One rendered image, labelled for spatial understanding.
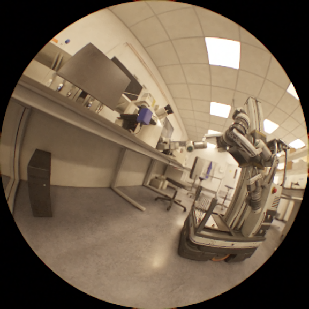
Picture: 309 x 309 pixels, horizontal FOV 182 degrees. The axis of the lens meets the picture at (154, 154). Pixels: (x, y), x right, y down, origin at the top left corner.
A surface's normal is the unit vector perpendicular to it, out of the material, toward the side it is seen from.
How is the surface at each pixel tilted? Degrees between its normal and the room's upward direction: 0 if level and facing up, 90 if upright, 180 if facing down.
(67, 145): 90
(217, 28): 180
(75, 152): 90
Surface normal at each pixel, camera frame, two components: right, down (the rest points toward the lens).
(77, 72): 0.86, 0.20
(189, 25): -0.33, 0.94
